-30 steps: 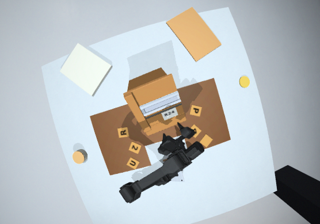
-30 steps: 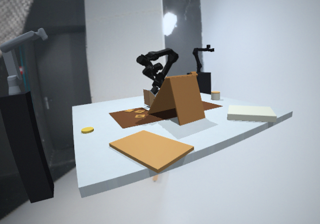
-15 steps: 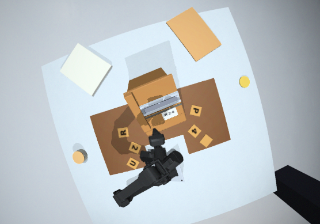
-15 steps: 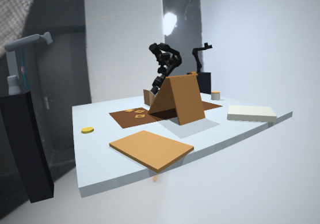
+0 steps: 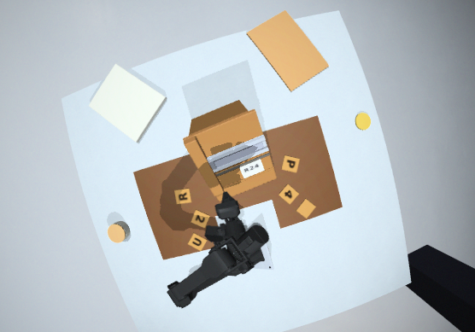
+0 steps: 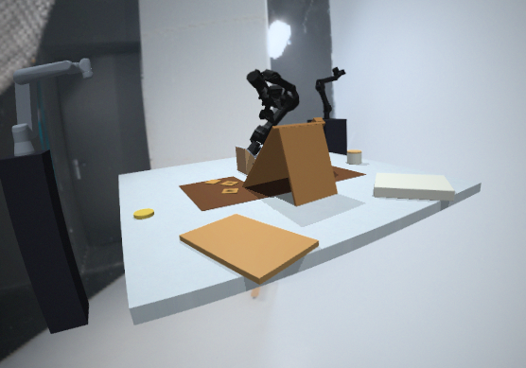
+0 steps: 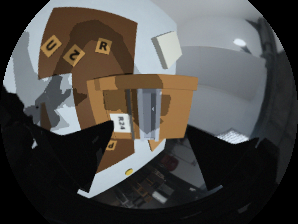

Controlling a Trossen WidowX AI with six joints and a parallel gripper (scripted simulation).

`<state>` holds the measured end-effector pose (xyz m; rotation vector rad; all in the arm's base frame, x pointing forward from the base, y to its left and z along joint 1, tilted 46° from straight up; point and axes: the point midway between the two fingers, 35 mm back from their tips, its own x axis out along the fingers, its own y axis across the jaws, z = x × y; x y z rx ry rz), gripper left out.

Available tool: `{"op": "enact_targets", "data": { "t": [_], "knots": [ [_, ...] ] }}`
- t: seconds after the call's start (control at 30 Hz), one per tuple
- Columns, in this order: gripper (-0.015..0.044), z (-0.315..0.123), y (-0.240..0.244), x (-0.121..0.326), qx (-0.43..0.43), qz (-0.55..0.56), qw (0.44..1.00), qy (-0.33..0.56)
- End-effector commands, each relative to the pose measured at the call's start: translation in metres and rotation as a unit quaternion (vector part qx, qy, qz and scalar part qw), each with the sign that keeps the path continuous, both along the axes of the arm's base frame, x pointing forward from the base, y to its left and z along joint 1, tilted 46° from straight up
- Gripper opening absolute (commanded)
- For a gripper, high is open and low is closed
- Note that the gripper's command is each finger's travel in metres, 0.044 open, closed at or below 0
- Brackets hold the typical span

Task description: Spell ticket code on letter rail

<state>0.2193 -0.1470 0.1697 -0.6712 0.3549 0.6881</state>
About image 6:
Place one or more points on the yellow round disc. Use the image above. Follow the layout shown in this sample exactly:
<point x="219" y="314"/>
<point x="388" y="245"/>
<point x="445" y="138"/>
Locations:
<point x="143" y="213"/>

